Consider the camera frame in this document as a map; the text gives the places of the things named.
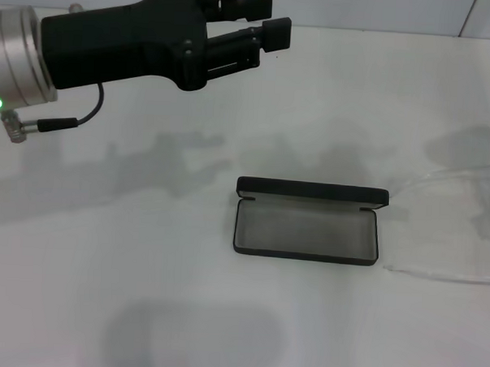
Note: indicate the silver wrist port knob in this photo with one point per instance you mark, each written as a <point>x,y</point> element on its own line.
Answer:
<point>74,8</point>

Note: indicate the clear white glasses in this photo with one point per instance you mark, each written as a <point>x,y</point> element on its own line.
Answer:
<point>436,275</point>

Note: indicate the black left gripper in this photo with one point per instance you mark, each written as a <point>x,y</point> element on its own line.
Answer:
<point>121,44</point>

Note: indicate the black glasses case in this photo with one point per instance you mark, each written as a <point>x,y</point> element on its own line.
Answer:
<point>310,190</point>

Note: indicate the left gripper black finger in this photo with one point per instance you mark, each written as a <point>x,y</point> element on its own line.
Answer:
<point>276,34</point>
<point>253,5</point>

